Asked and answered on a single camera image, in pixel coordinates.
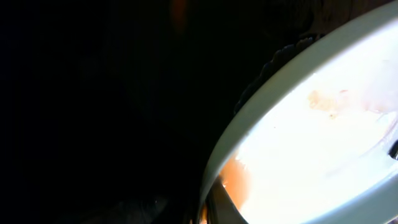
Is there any light blue plate bottom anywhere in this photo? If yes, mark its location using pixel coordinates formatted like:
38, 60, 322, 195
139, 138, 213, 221
196, 1, 397, 223

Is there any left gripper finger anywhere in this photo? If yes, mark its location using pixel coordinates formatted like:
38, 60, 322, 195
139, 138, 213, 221
206, 178, 248, 224

